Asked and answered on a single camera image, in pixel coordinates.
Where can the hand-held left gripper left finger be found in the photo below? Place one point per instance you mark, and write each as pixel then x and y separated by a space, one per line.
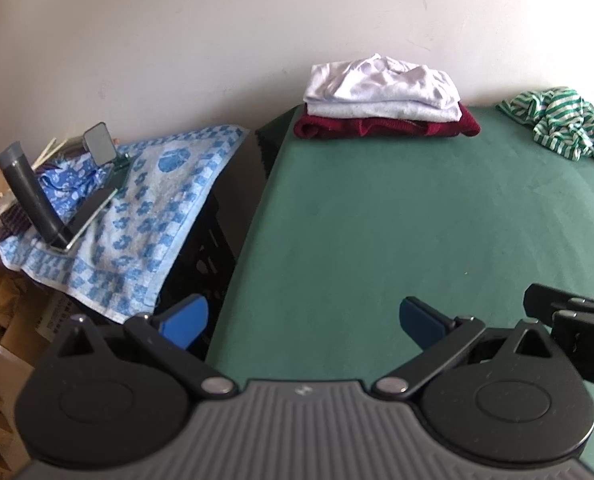
pixel 184 321

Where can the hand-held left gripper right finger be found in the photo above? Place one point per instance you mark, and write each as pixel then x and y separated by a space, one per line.
pixel 419 322

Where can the dark red sweater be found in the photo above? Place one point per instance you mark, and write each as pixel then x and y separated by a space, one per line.
pixel 357 127

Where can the white shirt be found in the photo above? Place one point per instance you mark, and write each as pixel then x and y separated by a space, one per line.
pixel 377 85

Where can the green table cloth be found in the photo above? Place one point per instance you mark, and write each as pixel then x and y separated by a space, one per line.
pixel 377 240

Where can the blue patterned towel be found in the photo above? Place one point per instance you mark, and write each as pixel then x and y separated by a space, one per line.
pixel 152 200

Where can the flat lying phone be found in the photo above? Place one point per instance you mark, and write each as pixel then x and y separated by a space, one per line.
pixel 89 212

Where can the green phone stand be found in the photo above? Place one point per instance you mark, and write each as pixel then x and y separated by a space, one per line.
pixel 121 167

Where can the blue floral cloth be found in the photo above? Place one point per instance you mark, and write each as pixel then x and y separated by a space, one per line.
pixel 69 180

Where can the green striped shirt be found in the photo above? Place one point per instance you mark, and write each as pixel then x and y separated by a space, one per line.
pixel 562 115

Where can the phone on stand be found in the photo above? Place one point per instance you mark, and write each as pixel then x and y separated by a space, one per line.
pixel 99 142

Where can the grey cylindrical bottle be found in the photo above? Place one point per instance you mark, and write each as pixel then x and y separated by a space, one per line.
pixel 27 190

